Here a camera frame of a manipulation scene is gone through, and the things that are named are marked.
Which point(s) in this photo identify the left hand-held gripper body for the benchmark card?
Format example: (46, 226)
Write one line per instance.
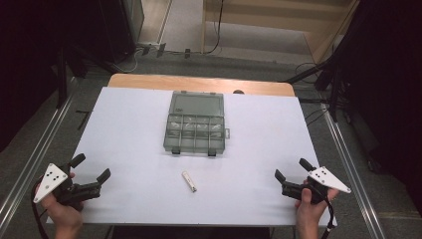
(49, 181)

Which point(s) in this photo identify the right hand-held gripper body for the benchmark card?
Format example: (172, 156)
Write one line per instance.
(326, 179)

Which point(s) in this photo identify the small beige stick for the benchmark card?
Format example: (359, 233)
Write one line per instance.
(189, 181)

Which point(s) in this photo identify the clear grey compartment box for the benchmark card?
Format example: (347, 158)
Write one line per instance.
(195, 124)

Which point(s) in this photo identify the person's right hand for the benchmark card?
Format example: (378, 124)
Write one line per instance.
(310, 214)

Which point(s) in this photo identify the person's left hand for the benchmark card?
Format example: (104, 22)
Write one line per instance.
(66, 219)

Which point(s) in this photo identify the white table cover sheet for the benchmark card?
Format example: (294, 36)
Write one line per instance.
(132, 166)

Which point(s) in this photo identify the black tripod stand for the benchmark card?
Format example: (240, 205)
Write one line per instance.
(333, 89)

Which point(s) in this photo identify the black metal stand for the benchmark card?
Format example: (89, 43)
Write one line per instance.
(62, 79)

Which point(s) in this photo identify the dark round knob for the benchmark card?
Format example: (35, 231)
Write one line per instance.
(238, 92)

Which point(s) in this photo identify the black curtain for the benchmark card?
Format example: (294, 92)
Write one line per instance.
(30, 49)
(388, 83)

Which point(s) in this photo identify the white power strip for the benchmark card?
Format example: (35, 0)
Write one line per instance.
(151, 46)

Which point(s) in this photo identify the dark cabinet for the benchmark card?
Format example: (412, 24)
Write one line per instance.
(122, 30)

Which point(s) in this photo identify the light wooden shelf unit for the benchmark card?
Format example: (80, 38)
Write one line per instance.
(275, 23)

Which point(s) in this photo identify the aluminium floor rail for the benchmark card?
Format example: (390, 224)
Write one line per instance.
(351, 166)
(33, 159)

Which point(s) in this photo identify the black floor bracket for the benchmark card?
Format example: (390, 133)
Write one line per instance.
(83, 119)

